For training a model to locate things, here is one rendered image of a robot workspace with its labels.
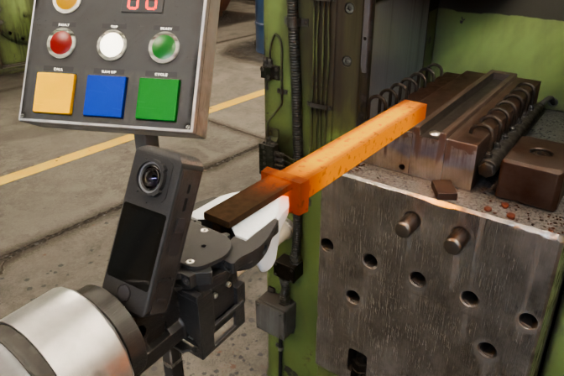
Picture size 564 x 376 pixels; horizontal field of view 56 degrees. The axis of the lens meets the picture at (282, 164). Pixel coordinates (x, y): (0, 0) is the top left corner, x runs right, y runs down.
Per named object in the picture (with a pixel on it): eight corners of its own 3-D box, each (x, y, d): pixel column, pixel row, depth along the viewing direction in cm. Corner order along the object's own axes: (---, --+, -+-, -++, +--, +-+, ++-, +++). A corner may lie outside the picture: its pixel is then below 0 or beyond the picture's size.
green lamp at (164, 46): (167, 63, 94) (165, 38, 92) (149, 59, 96) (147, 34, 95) (180, 59, 96) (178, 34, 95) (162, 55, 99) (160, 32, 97)
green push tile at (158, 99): (174, 121, 93) (179, 78, 94) (133, 118, 94) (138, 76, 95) (178, 123, 95) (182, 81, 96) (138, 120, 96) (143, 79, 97)
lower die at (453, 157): (470, 191, 83) (478, 140, 79) (356, 159, 94) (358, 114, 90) (534, 116, 114) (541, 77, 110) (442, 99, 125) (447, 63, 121)
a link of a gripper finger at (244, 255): (249, 223, 48) (176, 270, 42) (249, 206, 47) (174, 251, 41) (291, 242, 45) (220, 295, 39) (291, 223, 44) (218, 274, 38)
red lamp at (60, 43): (63, 58, 97) (59, 33, 96) (48, 54, 100) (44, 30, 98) (78, 54, 100) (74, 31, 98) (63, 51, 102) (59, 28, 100)
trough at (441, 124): (445, 142, 83) (446, 133, 82) (413, 134, 85) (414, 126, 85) (515, 80, 114) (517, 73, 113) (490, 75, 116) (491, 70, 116)
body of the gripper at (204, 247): (187, 284, 49) (75, 368, 40) (179, 204, 46) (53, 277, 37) (253, 318, 45) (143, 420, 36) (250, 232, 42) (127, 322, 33)
